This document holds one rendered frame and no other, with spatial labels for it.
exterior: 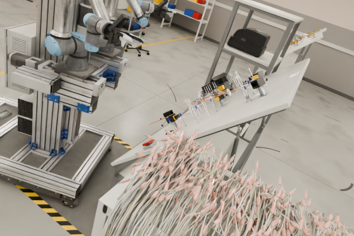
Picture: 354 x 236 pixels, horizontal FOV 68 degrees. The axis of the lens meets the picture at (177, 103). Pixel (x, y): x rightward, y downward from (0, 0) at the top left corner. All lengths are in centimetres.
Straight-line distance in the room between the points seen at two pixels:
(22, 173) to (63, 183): 32
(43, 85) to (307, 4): 792
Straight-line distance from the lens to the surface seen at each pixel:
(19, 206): 251
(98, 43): 153
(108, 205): 65
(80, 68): 185
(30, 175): 241
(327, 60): 895
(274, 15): 222
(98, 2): 165
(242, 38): 236
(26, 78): 192
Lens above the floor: 194
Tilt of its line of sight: 27 degrees down
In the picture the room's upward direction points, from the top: 18 degrees clockwise
